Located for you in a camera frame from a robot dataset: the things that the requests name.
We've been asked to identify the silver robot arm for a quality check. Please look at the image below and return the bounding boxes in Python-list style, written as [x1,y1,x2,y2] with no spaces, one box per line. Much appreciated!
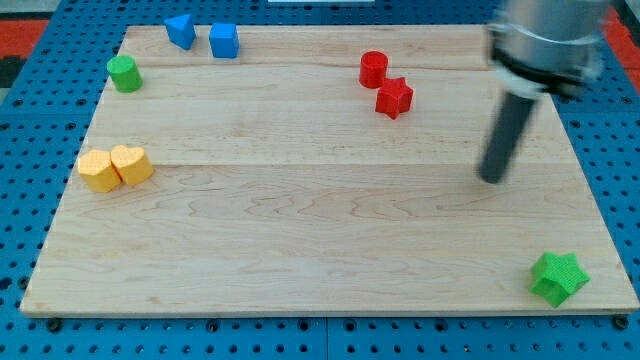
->
[488,0,611,99]

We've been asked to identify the wooden board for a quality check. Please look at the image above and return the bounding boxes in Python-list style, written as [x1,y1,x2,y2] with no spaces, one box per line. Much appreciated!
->
[21,25,639,318]

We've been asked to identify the red star block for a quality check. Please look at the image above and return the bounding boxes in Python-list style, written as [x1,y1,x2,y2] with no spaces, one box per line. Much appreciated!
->
[375,77,414,120]

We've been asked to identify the red cylinder block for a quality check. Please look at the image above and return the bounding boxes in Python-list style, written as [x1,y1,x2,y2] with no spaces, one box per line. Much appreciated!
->
[359,51,389,89]

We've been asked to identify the blue cube block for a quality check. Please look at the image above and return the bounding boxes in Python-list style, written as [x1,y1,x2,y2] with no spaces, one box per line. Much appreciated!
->
[208,23,239,59]

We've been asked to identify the yellow heart block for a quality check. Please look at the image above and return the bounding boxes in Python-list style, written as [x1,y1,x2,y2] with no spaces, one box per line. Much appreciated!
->
[111,145,154,186]

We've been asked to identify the blue triangle block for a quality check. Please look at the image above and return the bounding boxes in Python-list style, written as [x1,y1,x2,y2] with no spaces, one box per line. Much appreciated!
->
[164,14,196,50]

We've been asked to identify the dark cylindrical pointer rod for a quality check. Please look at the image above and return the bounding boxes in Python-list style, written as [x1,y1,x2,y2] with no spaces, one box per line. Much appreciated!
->
[478,92,537,184]

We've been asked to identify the yellow hexagon block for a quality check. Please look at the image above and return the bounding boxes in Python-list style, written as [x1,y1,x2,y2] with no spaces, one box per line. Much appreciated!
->
[77,150,122,193]

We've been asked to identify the green cylinder block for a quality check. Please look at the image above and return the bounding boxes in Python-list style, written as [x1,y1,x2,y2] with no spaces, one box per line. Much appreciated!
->
[106,55,143,93]

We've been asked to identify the green star block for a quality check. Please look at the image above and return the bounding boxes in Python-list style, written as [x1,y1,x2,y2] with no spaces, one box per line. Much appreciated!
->
[529,252,591,308]

